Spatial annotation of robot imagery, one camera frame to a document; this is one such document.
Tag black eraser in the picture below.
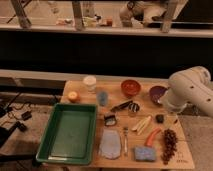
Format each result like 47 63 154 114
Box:
156 114 164 123

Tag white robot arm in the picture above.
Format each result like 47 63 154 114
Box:
160 66 213 118

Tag small blue cup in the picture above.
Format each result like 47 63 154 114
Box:
97 91 108 106

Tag clear plastic cup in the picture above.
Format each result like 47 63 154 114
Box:
83 75 97 93

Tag orange bowl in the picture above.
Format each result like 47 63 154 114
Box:
121 79 141 98

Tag black binder clip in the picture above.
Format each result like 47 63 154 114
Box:
104 114 117 126

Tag orange fruit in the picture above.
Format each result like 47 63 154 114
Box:
68 91 79 103

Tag purple bowl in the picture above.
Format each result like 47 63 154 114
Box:
149 86 167 105

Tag peeled banana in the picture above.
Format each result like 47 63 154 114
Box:
131 116 152 135

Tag light blue cloth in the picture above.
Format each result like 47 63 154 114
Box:
99 129 121 160

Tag green plastic tray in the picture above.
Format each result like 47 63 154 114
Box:
36 103 97 165

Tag orange carrot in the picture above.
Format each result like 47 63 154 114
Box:
145 128 161 147

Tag blue sponge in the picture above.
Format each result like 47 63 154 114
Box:
134 146 156 162

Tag bunch of dark grapes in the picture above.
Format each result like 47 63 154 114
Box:
162 129 178 165

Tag black cables on floor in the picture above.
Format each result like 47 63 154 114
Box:
0 92 33 148

